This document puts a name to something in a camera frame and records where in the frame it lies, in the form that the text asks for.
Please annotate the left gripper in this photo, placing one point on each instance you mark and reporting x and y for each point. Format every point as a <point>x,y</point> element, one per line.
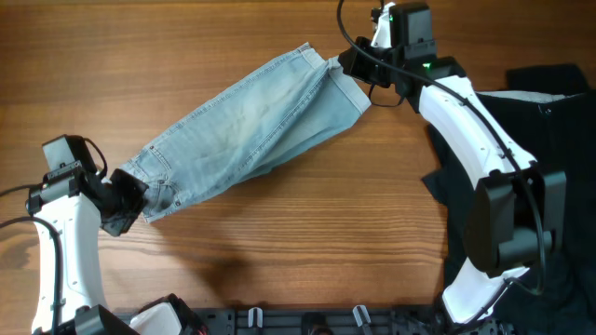
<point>118,224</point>

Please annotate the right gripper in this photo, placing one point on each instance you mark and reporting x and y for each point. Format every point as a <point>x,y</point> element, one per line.
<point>356,61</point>

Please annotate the light blue denim shorts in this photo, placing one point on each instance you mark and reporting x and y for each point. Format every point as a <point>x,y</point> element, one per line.
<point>289,105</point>

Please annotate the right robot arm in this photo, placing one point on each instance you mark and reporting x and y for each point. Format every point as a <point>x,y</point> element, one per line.
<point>517,215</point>

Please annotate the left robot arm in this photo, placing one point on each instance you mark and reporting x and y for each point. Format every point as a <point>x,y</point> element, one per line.
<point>74,202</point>

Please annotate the black clothes pile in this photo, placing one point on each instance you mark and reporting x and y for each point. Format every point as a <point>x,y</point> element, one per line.
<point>550,112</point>

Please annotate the left white rail clip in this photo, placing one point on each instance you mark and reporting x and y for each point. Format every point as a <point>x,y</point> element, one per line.
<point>255,318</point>

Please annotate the white rail clip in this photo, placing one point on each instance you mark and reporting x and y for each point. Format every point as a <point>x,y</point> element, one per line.
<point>255,318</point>
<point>362,318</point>

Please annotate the right white rail clip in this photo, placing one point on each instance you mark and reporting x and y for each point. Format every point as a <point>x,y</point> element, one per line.
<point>362,318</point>

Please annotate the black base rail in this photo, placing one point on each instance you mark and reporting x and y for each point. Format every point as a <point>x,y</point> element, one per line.
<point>417,319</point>

